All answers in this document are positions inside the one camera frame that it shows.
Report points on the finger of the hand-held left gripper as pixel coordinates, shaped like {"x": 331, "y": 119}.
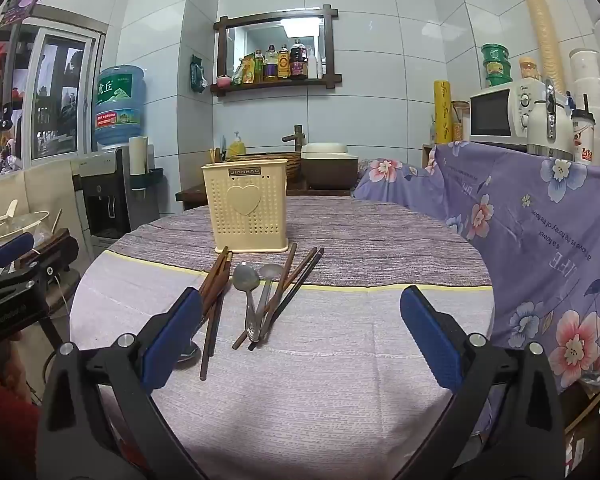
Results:
{"x": 12, "y": 251}
{"x": 55, "y": 252}

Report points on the purple floral cloth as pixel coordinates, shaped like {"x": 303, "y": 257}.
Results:
{"x": 520, "y": 240}

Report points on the green wall packet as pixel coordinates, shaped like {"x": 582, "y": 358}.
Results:
{"x": 198, "y": 75}

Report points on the white microwave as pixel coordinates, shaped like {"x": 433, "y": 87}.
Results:
{"x": 495, "y": 115}

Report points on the green snack packet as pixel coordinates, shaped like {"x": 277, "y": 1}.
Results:
{"x": 238, "y": 74}

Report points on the yellow oil bottle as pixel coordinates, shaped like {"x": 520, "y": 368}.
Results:
{"x": 271, "y": 65}

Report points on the person's left forearm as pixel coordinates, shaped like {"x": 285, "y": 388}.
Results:
{"x": 5, "y": 420}

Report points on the white framed window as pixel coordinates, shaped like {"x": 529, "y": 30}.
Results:
{"x": 60, "y": 90}

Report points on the cream paper cup stack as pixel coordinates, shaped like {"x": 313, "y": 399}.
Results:
{"x": 138, "y": 157}

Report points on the white bottle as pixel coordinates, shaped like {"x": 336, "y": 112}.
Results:
{"x": 314, "y": 65}

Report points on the wooden counter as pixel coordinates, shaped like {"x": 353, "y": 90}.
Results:
{"x": 192, "y": 199}

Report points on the glass jar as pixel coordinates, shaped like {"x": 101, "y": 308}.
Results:
{"x": 461, "y": 125}

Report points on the tall yellow paper cup stack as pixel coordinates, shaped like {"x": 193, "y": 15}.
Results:
{"x": 540, "y": 35}

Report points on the water dispenser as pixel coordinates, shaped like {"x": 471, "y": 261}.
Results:
{"x": 102, "y": 185}

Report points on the dark sauce bottle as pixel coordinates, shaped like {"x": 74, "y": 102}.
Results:
{"x": 297, "y": 60}

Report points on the bronze faucet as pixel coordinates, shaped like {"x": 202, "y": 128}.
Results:
{"x": 297, "y": 139}

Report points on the yellow soap pump bottle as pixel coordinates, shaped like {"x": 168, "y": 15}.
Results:
{"x": 237, "y": 148}

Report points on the small yellow jar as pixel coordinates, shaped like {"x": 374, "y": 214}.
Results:
{"x": 529, "y": 69}

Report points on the stacks of white cups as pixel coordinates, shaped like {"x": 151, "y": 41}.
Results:
{"x": 587, "y": 75}

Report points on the yellow plastic roll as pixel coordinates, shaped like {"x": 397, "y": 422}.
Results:
{"x": 442, "y": 110}

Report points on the dark chopstick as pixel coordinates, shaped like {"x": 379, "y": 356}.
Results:
{"x": 292, "y": 295}
{"x": 215, "y": 327}

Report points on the pink bowl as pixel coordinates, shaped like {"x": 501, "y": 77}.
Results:
{"x": 223, "y": 81}

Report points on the cream plastic utensil holder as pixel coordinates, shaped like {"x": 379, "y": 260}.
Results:
{"x": 245, "y": 225}

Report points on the drink cup with straw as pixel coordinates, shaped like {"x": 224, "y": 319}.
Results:
{"x": 586, "y": 145}

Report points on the yellow snack packet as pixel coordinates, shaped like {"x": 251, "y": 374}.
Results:
{"x": 249, "y": 69}

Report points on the woven basket sink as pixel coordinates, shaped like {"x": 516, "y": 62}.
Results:
{"x": 294, "y": 167}

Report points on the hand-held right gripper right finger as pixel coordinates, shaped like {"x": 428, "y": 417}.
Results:
{"x": 430, "y": 345}

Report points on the amber sauce bottle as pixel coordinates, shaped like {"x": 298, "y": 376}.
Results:
{"x": 283, "y": 64}

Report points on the brown pot with white lid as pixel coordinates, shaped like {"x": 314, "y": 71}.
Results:
{"x": 330, "y": 170}

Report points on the blue water bottle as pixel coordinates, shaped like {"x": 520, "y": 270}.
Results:
{"x": 120, "y": 110}

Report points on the stack of green noodle bowls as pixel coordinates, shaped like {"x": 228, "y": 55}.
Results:
{"x": 495, "y": 65}

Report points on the green cup holder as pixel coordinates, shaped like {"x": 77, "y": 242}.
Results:
{"x": 153, "y": 179}

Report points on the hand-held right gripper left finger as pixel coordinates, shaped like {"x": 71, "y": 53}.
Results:
{"x": 172, "y": 342}

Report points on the green label bottle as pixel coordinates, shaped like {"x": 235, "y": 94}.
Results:
{"x": 259, "y": 67}

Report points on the white thermos kettle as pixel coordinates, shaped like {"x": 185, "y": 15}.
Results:
{"x": 540, "y": 130}

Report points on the metal spoon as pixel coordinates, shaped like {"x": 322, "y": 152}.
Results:
{"x": 243, "y": 278}
{"x": 189, "y": 353}
{"x": 270, "y": 271}

